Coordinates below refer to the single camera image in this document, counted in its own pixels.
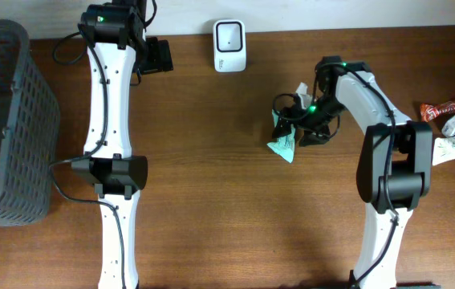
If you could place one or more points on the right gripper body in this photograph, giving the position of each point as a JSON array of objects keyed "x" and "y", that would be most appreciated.
[{"x": 317, "y": 116}]

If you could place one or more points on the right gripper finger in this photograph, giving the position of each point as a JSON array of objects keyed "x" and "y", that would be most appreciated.
[
  {"x": 315, "y": 137},
  {"x": 283, "y": 128}
]

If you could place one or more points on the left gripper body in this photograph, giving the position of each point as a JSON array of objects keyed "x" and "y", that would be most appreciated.
[{"x": 154, "y": 56}]

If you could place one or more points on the teal snack packet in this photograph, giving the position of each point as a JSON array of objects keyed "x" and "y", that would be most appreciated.
[{"x": 284, "y": 146}]

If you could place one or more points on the orange-brown chocolate bar wrapper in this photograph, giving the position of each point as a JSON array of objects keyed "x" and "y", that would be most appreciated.
[{"x": 430, "y": 112}]

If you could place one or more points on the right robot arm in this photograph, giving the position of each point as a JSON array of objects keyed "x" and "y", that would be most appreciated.
[{"x": 395, "y": 164}]

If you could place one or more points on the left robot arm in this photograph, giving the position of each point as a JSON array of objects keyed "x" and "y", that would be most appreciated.
[{"x": 118, "y": 50}]

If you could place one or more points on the white barcode scanner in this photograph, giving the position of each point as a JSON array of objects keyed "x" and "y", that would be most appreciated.
[{"x": 229, "y": 44}]

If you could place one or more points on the grey plastic mesh basket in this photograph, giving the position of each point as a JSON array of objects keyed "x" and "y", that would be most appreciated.
[{"x": 29, "y": 127}]

